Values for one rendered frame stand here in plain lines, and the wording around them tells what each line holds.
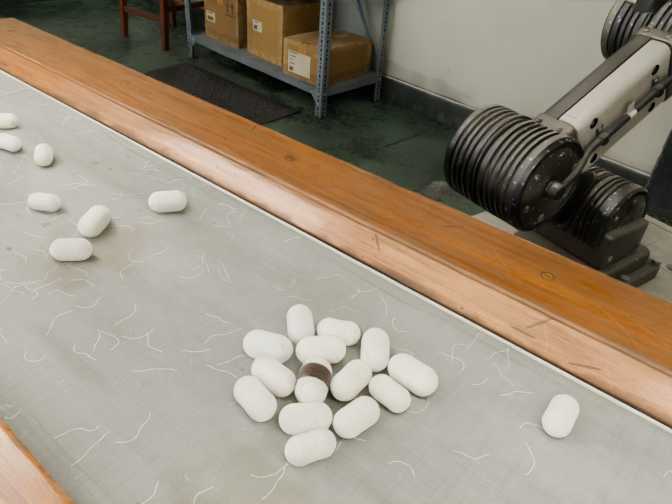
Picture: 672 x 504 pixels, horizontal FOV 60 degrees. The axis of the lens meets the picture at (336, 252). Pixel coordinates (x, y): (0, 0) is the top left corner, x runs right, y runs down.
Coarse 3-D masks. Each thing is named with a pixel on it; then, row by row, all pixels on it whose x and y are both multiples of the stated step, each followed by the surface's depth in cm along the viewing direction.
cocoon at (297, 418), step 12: (288, 408) 37; (300, 408) 37; (312, 408) 37; (324, 408) 37; (288, 420) 36; (300, 420) 36; (312, 420) 36; (324, 420) 37; (288, 432) 36; (300, 432) 36
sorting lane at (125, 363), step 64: (64, 128) 72; (0, 192) 59; (64, 192) 60; (128, 192) 61; (192, 192) 62; (0, 256) 50; (128, 256) 52; (192, 256) 52; (256, 256) 53; (320, 256) 54; (0, 320) 44; (64, 320) 44; (128, 320) 45; (192, 320) 45; (256, 320) 46; (320, 320) 46; (384, 320) 47; (448, 320) 48; (0, 384) 39; (64, 384) 39; (128, 384) 40; (192, 384) 40; (448, 384) 42; (512, 384) 42; (576, 384) 43; (64, 448) 35; (128, 448) 36; (192, 448) 36; (256, 448) 36; (384, 448) 37; (448, 448) 37; (512, 448) 38; (576, 448) 38; (640, 448) 38
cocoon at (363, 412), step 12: (348, 408) 37; (360, 408) 37; (372, 408) 37; (336, 420) 37; (348, 420) 36; (360, 420) 37; (372, 420) 37; (336, 432) 37; (348, 432) 36; (360, 432) 37
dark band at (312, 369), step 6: (306, 366) 39; (312, 366) 39; (318, 366) 39; (324, 366) 40; (300, 372) 39; (306, 372) 39; (312, 372) 39; (318, 372) 39; (324, 372) 39; (330, 372) 40; (318, 378) 38; (324, 378) 39; (330, 378) 40
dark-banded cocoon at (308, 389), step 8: (312, 360) 40; (320, 360) 40; (328, 368) 40; (296, 384) 39; (304, 384) 38; (312, 384) 38; (320, 384) 38; (296, 392) 38; (304, 392) 38; (312, 392) 38; (320, 392) 38; (304, 400) 38; (312, 400) 38; (320, 400) 38
